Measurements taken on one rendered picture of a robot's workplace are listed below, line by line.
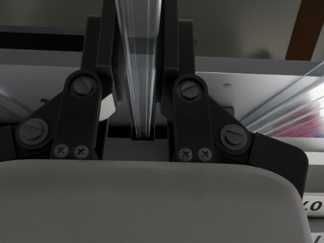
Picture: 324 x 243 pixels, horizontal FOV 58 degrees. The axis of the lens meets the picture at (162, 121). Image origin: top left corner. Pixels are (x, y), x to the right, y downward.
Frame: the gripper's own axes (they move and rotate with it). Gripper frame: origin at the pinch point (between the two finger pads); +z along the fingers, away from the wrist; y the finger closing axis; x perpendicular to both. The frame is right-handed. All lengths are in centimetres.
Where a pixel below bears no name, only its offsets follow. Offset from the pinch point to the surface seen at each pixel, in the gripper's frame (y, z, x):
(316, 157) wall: 194, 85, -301
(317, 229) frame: 33, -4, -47
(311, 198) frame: 31, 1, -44
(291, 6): 24.9, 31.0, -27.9
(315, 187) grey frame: 32, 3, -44
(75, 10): -12.5, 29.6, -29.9
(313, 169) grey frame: 34, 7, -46
